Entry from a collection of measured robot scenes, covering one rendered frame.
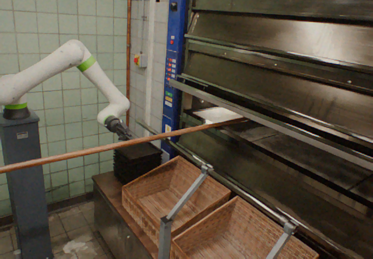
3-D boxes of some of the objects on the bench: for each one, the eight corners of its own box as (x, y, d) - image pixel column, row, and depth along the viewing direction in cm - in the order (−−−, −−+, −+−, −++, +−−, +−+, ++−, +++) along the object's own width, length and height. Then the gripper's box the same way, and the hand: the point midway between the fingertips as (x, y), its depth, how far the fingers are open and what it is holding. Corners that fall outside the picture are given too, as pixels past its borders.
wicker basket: (231, 230, 184) (237, 193, 175) (308, 296, 142) (322, 254, 133) (167, 261, 156) (170, 220, 147) (240, 354, 114) (252, 307, 105)
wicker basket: (176, 185, 228) (179, 154, 218) (227, 226, 187) (233, 190, 178) (120, 205, 199) (120, 170, 189) (165, 258, 158) (168, 218, 148)
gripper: (120, 114, 173) (140, 128, 155) (120, 134, 177) (139, 150, 160) (109, 116, 168) (127, 130, 151) (109, 136, 173) (126, 152, 155)
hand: (130, 137), depth 158 cm, fingers closed
